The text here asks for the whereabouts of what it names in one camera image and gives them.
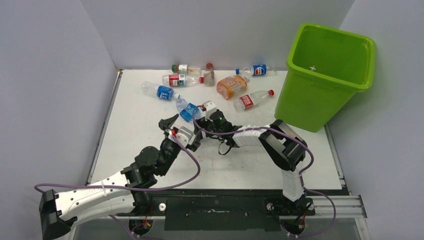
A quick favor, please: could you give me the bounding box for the crushed blue label bottle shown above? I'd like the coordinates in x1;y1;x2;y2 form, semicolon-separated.
175;98;202;123

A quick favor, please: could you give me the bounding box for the blue label water bottle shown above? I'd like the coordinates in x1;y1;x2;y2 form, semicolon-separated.
141;81;181;101

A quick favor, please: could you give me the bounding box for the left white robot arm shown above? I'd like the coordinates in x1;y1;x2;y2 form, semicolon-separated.
38;115;201;240

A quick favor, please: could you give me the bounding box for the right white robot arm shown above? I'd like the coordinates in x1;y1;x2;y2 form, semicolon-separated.
194;110;315;216

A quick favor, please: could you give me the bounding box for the green plastic bin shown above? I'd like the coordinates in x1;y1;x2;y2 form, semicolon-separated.
274;23;377;133

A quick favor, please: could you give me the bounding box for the orange bottle white cap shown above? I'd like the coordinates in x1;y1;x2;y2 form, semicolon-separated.
216;75;250;100

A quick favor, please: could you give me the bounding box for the red label clear bottle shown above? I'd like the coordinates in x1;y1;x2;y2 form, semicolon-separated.
232;89;275;112

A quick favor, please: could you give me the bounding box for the red blue label bottle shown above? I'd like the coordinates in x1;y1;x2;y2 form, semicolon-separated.
162;74;204;88

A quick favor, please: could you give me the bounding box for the red cap small bottle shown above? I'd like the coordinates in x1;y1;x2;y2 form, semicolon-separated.
203;63;215;87

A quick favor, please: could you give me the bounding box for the green cap brown bottle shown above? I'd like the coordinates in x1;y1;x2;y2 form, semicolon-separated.
171;64;202;76

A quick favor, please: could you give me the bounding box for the far pepsi bottle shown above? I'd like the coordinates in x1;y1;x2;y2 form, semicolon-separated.
235;64;277;77

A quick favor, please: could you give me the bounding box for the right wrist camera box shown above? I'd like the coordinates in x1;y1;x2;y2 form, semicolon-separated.
201;100;217;120

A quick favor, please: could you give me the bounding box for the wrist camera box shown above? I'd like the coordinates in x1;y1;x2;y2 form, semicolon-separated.
201;100;217;120
168;126;195;147

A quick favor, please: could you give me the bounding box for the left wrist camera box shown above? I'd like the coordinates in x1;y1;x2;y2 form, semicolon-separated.
168;126;195;147

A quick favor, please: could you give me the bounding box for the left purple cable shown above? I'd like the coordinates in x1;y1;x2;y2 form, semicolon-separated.
34;132;202;240

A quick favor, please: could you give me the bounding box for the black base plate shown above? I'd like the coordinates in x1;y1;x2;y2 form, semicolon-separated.
109;188;316;232

